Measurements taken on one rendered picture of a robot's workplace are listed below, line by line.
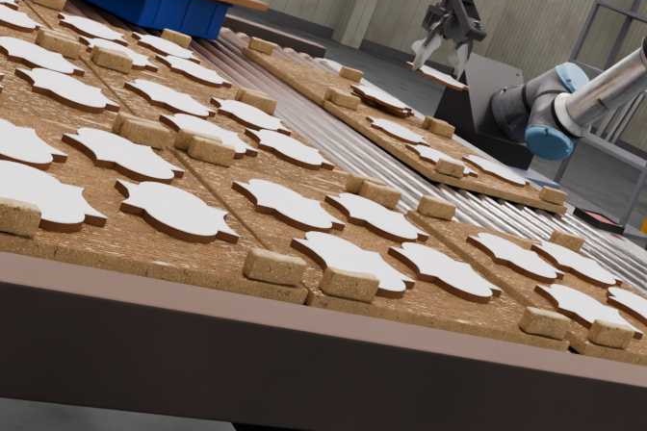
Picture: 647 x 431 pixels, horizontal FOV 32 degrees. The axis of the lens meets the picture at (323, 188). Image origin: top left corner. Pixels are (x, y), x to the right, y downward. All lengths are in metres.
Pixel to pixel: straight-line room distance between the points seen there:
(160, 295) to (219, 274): 0.15
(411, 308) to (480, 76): 1.83
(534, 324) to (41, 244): 0.57
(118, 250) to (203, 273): 0.08
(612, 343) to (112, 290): 0.69
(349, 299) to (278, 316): 0.18
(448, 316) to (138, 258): 0.36
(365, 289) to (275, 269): 0.10
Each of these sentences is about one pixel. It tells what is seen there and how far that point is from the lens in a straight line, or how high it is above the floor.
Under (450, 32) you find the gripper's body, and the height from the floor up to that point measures 1.15.
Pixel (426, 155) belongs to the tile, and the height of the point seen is 0.94.
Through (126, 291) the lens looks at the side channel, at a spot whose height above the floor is 0.95.
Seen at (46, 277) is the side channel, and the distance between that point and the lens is 0.88.
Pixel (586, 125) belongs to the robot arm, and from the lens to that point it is 2.76.
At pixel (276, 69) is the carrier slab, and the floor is 0.93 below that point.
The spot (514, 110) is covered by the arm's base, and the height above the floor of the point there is 1.01.
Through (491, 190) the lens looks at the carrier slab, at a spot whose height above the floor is 0.93.
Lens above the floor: 1.27
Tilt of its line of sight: 12 degrees down
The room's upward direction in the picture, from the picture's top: 22 degrees clockwise
